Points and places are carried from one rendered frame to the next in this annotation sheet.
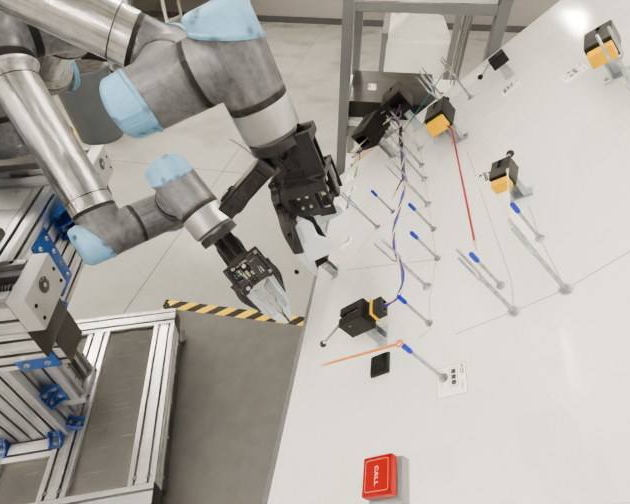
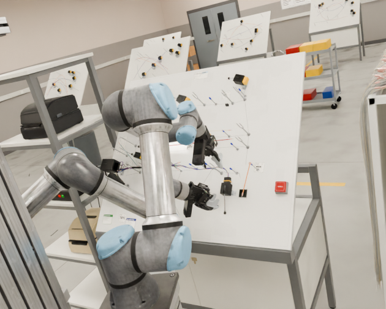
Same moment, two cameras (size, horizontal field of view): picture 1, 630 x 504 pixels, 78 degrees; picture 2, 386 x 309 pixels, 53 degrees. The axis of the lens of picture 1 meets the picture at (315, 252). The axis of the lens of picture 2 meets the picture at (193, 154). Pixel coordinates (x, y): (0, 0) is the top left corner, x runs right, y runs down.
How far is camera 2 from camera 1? 1.55 m
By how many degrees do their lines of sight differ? 60
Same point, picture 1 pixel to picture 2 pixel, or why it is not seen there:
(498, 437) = (278, 156)
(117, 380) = not seen: outside the picture
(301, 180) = (208, 140)
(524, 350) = (260, 146)
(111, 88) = (189, 129)
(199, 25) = (192, 107)
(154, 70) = (191, 121)
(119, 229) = not seen: hidden behind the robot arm
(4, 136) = not seen: hidden behind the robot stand
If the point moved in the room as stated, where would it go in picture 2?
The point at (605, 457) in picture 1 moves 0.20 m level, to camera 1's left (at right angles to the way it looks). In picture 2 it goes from (288, 137) to (283, 152)
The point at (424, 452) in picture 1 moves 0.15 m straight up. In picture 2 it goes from (276, 177) to (271, 148)
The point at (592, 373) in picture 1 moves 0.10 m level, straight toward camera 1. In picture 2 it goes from (271, 134) to (281, 138)
